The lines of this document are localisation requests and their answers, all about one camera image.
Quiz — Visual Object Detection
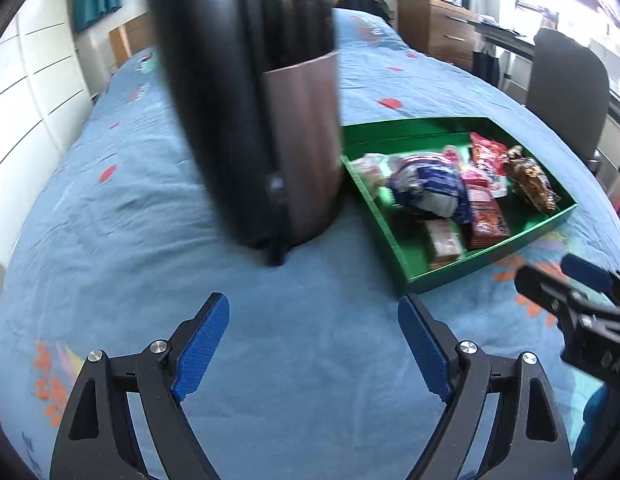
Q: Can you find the blue white food packet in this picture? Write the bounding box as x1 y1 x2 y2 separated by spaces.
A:
387 152 473 223

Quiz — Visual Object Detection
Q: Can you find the black and brown electric kettle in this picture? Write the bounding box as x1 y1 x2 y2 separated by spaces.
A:
142 0 345 267

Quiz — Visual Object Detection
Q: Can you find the black hanging bag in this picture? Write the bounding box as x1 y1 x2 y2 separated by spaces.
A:
472 50 500 86

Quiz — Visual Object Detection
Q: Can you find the wooden drawer cabinet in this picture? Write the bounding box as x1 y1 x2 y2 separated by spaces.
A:
397 0 483 73

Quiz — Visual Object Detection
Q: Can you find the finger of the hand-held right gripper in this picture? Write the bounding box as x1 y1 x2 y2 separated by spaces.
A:
514 264 598 328
561 254 620 293

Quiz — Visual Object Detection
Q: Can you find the brown gold crinkled packet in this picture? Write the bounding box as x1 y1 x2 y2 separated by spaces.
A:
504 145 561 212

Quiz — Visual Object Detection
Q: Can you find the small red white candy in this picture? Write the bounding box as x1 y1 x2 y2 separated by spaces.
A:
425 219 463 268

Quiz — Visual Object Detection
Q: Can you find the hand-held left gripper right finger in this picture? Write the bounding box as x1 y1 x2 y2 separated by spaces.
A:
397 293 575 480

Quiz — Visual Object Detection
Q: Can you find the wooden headboard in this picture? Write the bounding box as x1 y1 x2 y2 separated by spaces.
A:
108 0 343 68

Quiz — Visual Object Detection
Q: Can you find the white wardrobe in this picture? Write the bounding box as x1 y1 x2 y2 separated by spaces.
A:
0 0 98 196

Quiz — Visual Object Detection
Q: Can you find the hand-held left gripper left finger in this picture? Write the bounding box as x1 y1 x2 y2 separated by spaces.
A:
50 291 231 480

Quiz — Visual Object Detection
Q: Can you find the grey desk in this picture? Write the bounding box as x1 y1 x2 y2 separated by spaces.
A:
470 15 620 136

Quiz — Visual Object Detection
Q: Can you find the grey office chair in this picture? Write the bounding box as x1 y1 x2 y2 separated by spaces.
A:
524 27 610 176

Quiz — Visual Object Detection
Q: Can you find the green cardboard box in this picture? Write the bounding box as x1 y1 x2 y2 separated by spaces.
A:
340 116 579 295

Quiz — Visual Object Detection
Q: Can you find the pink white wrapper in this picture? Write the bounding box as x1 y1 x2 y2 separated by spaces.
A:
351 154 391 193

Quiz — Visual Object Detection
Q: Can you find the person's right hand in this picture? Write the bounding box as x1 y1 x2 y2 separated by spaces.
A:
574 385 620 461

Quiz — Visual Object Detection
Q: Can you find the red and white long packet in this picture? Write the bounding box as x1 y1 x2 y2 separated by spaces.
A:
468 132 509 198

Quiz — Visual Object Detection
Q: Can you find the black backpack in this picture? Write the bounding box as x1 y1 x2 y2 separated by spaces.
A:
334 0 395 28

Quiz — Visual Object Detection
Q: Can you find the dark red packet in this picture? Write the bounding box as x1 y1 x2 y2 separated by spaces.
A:
462 187 511 252

